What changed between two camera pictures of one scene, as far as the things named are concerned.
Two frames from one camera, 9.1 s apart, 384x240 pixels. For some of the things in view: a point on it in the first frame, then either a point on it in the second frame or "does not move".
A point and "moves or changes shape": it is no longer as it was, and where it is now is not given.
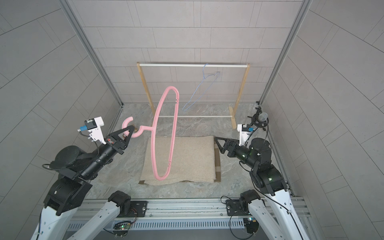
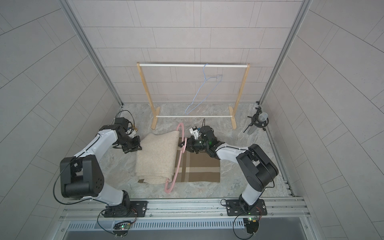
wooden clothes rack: x=233 y=111 does not move
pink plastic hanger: x=152 y=128 to x=182 y=152
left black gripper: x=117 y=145 to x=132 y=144
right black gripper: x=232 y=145 to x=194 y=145
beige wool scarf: x=193 y=159 moves or changes shape
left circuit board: x=122 y=225 does not move
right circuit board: x=251 y=224 does not move
